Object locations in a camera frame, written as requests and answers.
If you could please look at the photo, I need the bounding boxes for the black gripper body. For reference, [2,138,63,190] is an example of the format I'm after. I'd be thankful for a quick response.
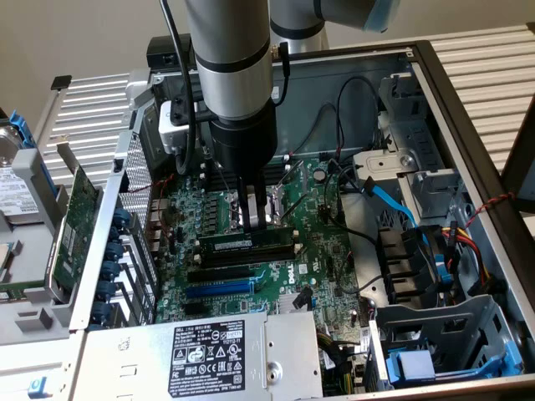
[207,104,279,180]

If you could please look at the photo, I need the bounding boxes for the green RAM stick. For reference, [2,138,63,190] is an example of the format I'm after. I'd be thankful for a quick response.
[197,226,294,255]
[0,282,48,300]

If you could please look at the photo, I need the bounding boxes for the black RAM slot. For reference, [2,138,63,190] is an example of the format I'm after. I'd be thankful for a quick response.
[204,170,289,185]
[199,245,301,263]
[200,249,300,269]
[204,165,292,180]
[200,241,300,258]
[204,159,292,175]
[206,175,288,191]

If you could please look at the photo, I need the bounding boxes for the CPU socket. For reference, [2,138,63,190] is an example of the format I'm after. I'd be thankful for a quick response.
[225,183,290,235]

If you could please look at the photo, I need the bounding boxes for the metal locking lever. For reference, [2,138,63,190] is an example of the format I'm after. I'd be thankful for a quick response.
[211,160,232,196]
[280,191,313,221]

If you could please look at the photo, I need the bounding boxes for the long black expansion slot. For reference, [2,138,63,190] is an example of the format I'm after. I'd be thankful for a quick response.
[187,266,252,284]

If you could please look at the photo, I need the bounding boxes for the green motherboard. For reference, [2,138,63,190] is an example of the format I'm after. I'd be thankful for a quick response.
[152,156,373,335]

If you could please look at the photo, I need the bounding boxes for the open PC case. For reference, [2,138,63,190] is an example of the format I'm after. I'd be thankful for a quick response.
[62,39,535,401]

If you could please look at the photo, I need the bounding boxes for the blue expansion slot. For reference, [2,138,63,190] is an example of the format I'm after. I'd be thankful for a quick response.
[186,281,255,299]

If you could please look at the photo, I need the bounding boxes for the silver chipset heatsink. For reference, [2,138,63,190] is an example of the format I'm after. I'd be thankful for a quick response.
[275,292,313,313]

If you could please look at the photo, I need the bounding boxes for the black SATA connector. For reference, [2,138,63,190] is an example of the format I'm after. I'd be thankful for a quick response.
[293,286,314,311]

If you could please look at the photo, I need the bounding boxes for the black box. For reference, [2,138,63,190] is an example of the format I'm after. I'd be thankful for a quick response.
[145,35,193,70]

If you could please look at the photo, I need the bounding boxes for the silver disk bay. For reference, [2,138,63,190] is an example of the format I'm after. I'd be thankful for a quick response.
[353,70,465,221]

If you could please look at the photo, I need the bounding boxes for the green graphics card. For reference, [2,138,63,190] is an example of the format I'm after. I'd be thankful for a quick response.
[44,133,105,302]

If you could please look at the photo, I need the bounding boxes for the grey power supply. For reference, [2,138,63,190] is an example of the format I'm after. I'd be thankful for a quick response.
[70,311,325,401]

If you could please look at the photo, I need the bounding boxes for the grey metal drive cage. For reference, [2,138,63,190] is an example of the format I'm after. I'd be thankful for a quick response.
[367,294,526,393]

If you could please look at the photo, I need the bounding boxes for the blue disk caddy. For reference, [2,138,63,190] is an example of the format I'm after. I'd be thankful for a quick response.
[386,342,523,389]

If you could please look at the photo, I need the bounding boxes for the grey parts rack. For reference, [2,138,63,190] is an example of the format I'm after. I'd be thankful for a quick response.
[0,106,105,347]

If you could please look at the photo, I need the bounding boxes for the hard disk with blue rails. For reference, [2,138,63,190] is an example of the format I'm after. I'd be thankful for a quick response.
[0,109,58,226]

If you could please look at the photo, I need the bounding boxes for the CPU chip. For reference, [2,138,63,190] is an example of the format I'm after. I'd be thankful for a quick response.
[0,241,13,282]

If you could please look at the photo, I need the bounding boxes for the blue case button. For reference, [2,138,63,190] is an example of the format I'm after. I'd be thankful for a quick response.
[27,375,49,400]

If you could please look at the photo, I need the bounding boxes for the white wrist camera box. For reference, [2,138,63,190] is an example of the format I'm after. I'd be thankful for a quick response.
[157,99,198,156]

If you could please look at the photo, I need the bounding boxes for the black curved cable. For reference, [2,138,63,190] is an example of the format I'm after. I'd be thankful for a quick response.
[322,158,380,248]

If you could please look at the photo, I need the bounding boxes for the black plug cable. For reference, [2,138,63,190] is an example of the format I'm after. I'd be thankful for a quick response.
[271,40,292,105]

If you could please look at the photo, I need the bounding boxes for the red fan wire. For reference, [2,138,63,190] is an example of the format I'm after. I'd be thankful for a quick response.
[119,174,176,195]

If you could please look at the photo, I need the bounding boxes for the thin black wire loop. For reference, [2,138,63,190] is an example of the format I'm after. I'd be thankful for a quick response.
[334,250,388,296]

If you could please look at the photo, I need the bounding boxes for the black camera cable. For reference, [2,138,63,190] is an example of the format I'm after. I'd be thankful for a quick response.
[158,0,198,175]

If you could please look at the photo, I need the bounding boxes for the blue SATA wire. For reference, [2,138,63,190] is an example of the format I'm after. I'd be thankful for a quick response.
[362,175,420,230]

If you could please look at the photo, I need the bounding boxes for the thick black cable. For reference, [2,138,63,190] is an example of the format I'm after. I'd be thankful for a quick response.
[336,76,380,166]

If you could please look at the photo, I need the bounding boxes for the yellow black wire bundle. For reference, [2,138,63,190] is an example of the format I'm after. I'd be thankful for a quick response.
[316,329,365,396]

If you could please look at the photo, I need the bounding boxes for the coloured power wires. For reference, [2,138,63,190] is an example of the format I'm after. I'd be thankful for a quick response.
[441,220,497,293]

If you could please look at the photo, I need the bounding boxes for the red black twisted wire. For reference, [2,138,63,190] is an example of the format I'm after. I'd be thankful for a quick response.
[462,190,517,230]

